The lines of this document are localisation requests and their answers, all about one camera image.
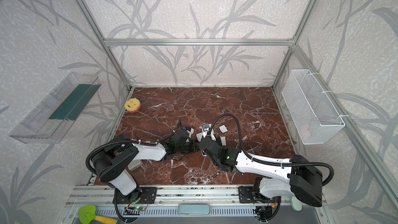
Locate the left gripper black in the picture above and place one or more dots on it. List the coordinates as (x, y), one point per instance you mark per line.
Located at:
(188, 143)

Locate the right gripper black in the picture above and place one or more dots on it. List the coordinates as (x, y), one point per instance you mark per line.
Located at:
(203, 143)

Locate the white battery cover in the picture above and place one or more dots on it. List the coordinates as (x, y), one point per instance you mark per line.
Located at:
(221, 140)
(223, 129)

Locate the white remote control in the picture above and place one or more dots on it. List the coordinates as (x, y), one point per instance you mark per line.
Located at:
(199, 136)

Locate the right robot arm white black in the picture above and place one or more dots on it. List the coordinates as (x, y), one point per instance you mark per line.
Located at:
(296, 177)

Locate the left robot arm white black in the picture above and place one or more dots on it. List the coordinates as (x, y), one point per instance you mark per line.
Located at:
(110, 161)

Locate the grey rectangular sponge block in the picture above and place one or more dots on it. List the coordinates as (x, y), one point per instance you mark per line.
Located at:
(135, 164)

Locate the pale green rectangular tray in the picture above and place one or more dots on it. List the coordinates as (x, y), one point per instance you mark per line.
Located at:
(193, 209)

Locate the yellow smiley sponge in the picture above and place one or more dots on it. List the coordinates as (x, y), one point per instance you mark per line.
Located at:
(132, 105)

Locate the pink item in basket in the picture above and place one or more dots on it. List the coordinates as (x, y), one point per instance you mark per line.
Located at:
(305, 132)

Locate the pale green round soap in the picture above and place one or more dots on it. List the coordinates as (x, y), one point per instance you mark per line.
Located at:
(297, 206)

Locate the green yellow scoop brush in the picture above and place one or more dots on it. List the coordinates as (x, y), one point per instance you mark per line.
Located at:
(87, 214)

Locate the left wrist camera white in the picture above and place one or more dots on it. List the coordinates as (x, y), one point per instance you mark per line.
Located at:
(189, 130)

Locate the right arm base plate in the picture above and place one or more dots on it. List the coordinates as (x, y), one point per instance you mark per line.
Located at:
(246, 195)

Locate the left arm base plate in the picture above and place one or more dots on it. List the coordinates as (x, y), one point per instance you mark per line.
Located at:
(141, 195)

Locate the white wire mesh basket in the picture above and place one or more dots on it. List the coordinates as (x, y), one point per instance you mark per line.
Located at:
(308, 103)

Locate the clear plastic wall shelf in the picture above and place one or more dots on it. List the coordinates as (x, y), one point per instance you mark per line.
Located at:
(49, 122)

